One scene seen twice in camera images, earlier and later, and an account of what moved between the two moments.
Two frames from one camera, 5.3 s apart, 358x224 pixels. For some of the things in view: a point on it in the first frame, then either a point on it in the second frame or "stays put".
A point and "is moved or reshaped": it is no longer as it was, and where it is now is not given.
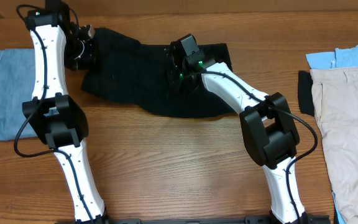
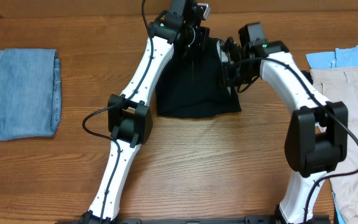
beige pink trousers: [345, 102] stays put
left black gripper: [71, 65] → [203, 36]
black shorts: [127, 71] is moved or reshaped
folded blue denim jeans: [10, 83] stays put
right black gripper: [175, 84] → [231, 80]
